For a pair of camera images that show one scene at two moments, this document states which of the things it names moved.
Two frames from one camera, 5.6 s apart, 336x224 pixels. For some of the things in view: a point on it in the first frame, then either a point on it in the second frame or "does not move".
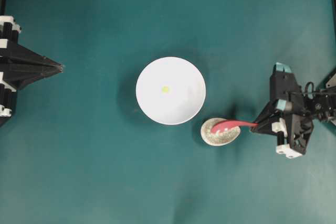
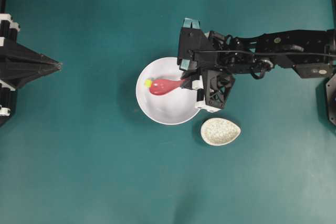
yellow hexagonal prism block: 165,89 to 148,83
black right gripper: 293,131 to 216,85
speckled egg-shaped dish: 220,138 does not move
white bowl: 186,96 does not move
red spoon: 223,126 to 161,86
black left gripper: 19,66 does not move
